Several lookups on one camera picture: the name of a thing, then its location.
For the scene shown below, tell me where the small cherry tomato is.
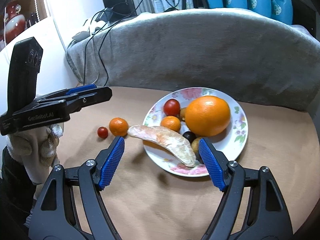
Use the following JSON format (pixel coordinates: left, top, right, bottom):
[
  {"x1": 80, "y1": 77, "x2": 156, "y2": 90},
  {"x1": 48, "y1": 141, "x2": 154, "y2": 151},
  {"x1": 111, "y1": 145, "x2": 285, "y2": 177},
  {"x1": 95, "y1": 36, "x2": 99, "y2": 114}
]
[{"x1": 97, "y1": 126, "x2": 108, "y2": 139}]

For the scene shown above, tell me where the mandarin orange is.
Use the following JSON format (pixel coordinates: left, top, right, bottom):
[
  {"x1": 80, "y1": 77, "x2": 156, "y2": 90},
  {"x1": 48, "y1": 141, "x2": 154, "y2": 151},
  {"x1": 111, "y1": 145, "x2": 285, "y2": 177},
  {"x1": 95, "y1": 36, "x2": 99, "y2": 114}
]
[{"x1": 109, "y1": 118, "x2": 129, "y2": 137}]

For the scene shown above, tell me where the white floral plate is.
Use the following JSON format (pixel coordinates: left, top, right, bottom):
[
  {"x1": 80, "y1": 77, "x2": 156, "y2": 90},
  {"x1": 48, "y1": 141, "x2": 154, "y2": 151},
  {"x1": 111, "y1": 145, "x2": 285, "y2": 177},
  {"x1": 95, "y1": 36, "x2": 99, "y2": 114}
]
[{"x1": 143, "y1": 87, "x2": 248, "y2": 178}]

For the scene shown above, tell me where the larger red tomato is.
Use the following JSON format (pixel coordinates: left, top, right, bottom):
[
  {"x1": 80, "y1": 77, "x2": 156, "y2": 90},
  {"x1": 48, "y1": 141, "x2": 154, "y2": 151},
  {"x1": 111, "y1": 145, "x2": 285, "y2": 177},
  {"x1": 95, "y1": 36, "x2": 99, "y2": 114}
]
[{"x1": 163, "y1": 99, "x2": 181, "y2": 116}]

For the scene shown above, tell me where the small mandarin with stem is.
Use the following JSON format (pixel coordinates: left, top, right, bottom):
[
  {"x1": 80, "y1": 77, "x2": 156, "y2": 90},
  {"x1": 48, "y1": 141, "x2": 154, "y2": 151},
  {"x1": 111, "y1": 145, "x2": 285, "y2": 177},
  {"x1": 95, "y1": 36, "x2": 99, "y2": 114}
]
[{"x1": 161, "y1": 116, "x2": 181, "y2": 133}]

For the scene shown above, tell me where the yellow-green small fruit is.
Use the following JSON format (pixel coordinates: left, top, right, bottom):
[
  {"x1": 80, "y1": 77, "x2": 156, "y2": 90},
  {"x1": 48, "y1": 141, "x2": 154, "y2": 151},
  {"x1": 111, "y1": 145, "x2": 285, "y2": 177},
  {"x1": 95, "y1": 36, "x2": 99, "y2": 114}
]
[
  {"x1": 191, "y1": 137, "x2": 202, "y2": 154},
  {"x1": 179, "y1": 107, "x2": 187, "y2": 121}
]

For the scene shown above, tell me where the peeled pomelo segment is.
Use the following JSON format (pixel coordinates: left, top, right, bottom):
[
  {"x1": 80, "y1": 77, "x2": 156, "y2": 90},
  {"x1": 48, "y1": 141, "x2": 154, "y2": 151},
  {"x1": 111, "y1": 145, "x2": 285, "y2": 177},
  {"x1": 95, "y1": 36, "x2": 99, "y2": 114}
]
[{"x1": 127, "y1": 125, "x2": 197, "y2": 168}]

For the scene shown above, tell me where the dark grape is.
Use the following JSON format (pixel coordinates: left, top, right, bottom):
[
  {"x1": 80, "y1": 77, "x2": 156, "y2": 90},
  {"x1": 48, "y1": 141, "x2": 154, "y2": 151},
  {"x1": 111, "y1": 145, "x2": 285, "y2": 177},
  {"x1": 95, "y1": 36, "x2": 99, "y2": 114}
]
[{"x1": 183, "y1": 131, "x2": 197, "y2": 143}]

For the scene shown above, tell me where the large orange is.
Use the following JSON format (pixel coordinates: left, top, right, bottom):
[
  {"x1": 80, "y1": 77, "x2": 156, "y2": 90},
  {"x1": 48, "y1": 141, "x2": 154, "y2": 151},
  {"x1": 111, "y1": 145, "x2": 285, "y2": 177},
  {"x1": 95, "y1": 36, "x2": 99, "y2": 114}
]
[{"x1": 185, "y1": 95, "x2": 231, "y2": 137}]

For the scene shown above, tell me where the white gloved hand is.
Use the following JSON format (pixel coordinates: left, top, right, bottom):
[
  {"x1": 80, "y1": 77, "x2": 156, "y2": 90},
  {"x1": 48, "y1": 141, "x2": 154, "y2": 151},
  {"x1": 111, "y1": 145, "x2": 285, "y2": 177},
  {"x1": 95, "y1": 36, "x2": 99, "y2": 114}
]
[{"x1": 7, "y1": 122, "x2": 64, "y2": 185}]

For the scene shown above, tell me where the black power adapter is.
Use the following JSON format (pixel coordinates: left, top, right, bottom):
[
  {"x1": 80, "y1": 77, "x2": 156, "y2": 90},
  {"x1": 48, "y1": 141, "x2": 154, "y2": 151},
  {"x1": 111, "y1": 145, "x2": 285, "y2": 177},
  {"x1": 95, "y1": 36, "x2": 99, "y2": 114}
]
[{"x1": 94, "y1": 8, "x2": 113, "y2": 22}]

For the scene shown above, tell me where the red white vase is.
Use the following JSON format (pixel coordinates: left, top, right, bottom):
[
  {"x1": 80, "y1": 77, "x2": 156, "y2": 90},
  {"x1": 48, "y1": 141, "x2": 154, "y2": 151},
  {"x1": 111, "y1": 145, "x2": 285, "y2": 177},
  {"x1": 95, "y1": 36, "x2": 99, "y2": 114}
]
[{"x1": 4, "y1": 0, "x2": 26, "y2": 44}]

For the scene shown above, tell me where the dark monitor screen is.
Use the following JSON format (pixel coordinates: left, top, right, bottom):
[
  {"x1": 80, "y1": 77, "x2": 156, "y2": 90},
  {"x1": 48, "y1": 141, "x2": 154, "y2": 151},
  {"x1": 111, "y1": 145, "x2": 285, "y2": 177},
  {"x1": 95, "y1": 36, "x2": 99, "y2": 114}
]
[{"x1": 103, "y1": 0, "x2": 135, "y2": 23}]

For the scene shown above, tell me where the white cable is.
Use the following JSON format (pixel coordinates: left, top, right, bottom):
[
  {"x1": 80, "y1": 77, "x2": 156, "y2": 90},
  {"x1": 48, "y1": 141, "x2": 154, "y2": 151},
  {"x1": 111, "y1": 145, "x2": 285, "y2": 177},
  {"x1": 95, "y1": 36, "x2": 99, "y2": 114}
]
[{"x1": 85, "y1": 55, "x2": 101, "y2": 84}]

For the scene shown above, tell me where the black camera box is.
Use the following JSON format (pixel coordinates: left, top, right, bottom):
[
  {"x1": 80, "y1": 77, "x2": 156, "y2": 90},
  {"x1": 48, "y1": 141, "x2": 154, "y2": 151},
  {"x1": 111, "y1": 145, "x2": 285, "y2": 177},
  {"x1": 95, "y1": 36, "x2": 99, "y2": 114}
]
[{"x1": 7, "y1": 37, "x2": 43, "y2": 114}]

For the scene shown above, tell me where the black cable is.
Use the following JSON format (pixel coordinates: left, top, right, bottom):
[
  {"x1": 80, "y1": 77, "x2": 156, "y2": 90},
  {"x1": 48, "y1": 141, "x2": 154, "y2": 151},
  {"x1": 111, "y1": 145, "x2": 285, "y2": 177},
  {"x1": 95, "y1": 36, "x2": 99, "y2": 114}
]
[{"x1": 83, "y1": 0, "x2": 186, "y2": 87}]

